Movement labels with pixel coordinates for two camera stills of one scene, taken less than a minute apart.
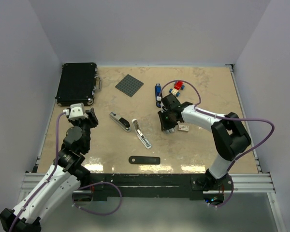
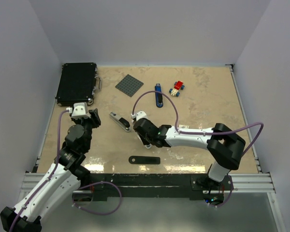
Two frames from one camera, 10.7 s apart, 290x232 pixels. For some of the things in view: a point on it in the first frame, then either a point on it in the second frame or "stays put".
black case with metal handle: x=78 y=83 stays put
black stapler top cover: x=144 y=160 stays put
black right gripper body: x=170 y=123 to x=145 y=140
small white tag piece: x=183 y=127 stays put
